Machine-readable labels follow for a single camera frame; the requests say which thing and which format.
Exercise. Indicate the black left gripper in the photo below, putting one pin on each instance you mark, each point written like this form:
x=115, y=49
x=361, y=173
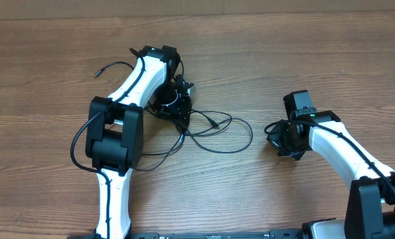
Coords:
x=182, y=117

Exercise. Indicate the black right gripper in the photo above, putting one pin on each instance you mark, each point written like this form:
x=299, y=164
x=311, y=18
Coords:
x=281, y=143

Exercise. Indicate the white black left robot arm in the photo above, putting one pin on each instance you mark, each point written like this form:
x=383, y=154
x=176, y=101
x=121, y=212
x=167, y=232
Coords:
x=114, y=138

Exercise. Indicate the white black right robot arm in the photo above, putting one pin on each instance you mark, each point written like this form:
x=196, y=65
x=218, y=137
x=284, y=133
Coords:
x=371, y=205

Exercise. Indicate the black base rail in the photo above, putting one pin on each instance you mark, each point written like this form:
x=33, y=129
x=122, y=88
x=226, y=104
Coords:
x=213, y=235

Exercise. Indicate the brown cardboard wall panel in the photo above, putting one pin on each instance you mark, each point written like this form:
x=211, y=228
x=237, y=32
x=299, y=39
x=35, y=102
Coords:
x=65, y=9

